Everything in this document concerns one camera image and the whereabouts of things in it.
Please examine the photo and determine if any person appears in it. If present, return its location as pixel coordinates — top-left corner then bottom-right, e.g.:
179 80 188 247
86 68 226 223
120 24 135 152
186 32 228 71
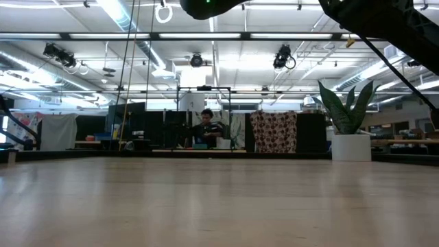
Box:
191 108 224 149

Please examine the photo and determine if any black partition panel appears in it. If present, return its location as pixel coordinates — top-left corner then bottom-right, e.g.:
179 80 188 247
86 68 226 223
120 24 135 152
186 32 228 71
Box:
296 113 327 154

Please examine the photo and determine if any grey cloth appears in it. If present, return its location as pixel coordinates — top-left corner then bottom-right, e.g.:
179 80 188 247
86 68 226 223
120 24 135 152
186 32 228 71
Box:
40 113 79 152

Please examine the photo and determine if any black beam with light panels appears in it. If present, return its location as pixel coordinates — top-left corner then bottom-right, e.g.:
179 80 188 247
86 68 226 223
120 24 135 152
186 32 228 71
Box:
0 31 387 42

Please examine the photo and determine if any green plant in white pot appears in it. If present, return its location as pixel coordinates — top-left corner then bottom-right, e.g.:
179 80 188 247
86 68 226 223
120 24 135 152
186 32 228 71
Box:
311 79 381 163

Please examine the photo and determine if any leaf patterned cloth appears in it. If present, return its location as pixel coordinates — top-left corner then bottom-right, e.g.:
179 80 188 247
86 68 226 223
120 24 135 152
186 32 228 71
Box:
191 110 246 149

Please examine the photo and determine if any wooden background table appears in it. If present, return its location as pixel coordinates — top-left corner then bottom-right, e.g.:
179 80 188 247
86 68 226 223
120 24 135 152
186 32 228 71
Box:
371 138 439 155

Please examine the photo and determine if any black metal table frame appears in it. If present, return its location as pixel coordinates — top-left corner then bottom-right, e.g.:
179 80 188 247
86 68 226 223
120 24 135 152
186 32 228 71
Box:
0 149 439 168

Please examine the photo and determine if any red circle patterned cloth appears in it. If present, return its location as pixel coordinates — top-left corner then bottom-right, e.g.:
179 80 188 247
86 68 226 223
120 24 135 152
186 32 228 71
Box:
249 110 298 154

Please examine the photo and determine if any silver ventilation duct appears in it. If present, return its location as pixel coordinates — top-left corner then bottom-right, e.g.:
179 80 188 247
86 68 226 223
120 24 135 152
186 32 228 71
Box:
0 40 114 104
334 44 439 92

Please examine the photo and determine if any black hanging camera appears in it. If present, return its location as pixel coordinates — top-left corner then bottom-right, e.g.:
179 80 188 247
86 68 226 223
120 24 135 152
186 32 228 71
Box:
43 43 78 69
272 43 297 71
189 53 204 68

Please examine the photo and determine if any white hanging ring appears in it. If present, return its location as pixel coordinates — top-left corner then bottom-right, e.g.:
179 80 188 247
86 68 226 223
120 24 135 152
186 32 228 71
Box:
154 2 174 25

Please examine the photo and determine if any floral patterned cloth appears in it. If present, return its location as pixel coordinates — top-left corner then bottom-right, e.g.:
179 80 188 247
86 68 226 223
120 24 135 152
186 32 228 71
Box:
5 111 45 151

